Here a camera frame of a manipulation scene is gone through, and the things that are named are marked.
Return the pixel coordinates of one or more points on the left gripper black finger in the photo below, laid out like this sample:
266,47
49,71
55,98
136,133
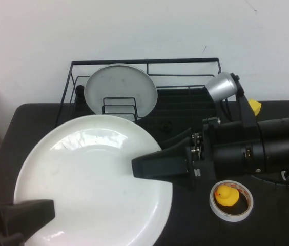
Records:
11,241
34,215

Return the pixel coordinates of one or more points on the white round plate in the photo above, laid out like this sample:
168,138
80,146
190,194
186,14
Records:
95,179

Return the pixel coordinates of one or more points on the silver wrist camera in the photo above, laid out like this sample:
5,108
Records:
221,85

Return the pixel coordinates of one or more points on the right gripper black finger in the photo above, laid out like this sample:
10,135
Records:
165,164
181,139

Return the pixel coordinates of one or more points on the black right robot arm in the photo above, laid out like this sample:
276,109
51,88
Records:
283,143

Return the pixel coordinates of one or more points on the grey round plate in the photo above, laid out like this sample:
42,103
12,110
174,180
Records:
119,84

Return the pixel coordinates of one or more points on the yellow cube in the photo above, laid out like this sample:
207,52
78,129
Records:
256,106

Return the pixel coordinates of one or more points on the yellow rubber duck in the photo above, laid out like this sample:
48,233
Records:
227,196

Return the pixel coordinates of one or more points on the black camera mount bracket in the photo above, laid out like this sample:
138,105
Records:
248,115

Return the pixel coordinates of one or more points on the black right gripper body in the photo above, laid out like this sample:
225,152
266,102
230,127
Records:
229,151

